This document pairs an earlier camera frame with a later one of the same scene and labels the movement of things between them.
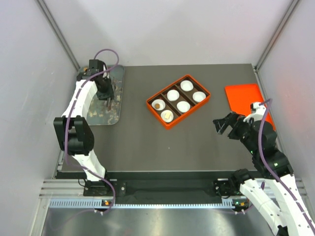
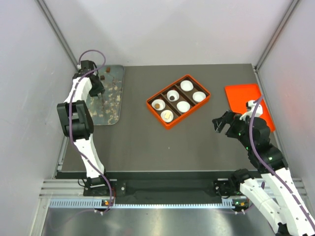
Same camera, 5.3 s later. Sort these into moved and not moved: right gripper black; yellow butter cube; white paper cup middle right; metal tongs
Moved: metal tongs
Not moved: right gripper black; yellow butter cube; white paper cup middle right
